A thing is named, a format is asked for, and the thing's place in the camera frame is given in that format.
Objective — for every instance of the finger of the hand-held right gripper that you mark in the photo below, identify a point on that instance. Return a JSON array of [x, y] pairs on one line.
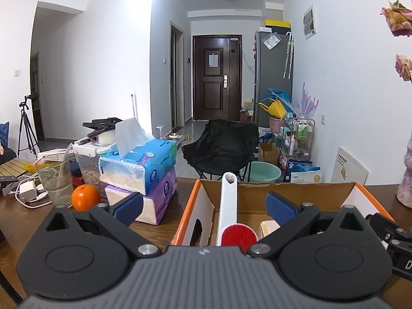
[[384, 227]]

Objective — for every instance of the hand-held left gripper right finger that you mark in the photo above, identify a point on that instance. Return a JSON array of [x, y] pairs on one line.
[[280, 210]]

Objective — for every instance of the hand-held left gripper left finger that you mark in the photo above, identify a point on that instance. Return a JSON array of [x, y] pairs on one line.
[[128, 206]]

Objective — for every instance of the printed cardboard box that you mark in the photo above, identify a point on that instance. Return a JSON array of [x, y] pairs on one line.
[[289, 188]]

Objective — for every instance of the white lint brush red pad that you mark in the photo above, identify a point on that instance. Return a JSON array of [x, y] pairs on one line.
[[228, 206]]

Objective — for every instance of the cream flat box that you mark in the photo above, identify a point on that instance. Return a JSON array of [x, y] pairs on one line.
[[268, 228]]

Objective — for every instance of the purple tissue pack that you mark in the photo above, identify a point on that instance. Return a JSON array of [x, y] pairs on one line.
[[157, 196]]

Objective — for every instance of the green plastic basin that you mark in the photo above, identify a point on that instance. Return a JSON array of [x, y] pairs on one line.
[[260, 172]]

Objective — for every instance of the orange fruit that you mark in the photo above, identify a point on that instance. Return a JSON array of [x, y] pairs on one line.
[[85, 198]]

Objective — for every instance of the white and blue sack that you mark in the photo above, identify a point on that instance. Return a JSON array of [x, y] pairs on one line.
[[305, 173]]

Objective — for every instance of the blue tissue pack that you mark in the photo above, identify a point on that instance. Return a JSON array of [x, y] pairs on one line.
[[144, 164]]

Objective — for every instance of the pink textured ceramic vase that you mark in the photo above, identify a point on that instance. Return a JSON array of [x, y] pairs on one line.
[[406, 180]]

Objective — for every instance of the clear lidded food container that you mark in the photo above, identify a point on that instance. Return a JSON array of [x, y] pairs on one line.
[[88, 164]]

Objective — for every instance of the small brown floor carton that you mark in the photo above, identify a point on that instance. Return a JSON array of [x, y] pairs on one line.
[[268, 153]]

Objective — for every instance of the white flat board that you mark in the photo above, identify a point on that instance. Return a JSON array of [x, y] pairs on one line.
[[349, 167]]

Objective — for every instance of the metal storage trolley rack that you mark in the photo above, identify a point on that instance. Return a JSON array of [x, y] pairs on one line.
[[297, 141]]

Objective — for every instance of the glass cup with straw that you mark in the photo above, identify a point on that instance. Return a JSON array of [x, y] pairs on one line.
[[54, 180]]

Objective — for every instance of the black handheld appliance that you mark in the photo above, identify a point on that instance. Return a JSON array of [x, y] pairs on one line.
[[103, 124]]

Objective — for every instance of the pink plastic bin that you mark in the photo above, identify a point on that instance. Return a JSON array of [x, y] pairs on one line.
[[276, 124]]

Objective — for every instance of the black folding chair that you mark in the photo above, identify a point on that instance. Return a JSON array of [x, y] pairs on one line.
[[222, 144]]

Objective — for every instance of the yellow plastic dustpan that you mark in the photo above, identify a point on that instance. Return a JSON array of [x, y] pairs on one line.
[[275, 109]]

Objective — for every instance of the purple feather decoration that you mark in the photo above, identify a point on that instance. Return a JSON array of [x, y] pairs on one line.
[[307, 101]]

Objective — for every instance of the blue plastic item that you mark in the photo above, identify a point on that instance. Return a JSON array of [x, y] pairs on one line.
[[280, 94]]

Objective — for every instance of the wooden slatted seat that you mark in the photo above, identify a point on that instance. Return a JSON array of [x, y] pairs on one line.
[[14, 167]]

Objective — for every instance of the black smartphone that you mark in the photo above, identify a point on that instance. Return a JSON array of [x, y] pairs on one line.
[[8, 180]]

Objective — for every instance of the dark brown entrance door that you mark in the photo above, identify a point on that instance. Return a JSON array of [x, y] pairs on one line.
[[215, 87]]

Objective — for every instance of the grey refrigerator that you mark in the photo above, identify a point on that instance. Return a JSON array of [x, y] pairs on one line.
[[272, 70]]

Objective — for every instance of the white folded umbrella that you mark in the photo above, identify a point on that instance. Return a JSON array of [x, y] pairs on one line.
[[285, 58], [291, 54]]

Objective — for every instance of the white paper sheet on door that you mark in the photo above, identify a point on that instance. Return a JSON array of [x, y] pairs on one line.
[[213, 60]]

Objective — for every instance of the clear plastic bag with paper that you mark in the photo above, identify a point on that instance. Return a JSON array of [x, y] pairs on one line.
[[272, 41]]

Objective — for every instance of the yellow and black box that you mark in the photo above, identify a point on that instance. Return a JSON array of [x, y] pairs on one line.
[[277, 24]]

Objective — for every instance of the bunch of dried pink roses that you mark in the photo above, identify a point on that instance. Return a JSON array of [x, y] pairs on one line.
[[399, 19]]

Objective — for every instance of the black camera tripod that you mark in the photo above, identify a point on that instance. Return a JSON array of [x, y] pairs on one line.
[[27, 125]]

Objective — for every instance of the white wall electrical panel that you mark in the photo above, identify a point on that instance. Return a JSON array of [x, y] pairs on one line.
[[309, 22]]

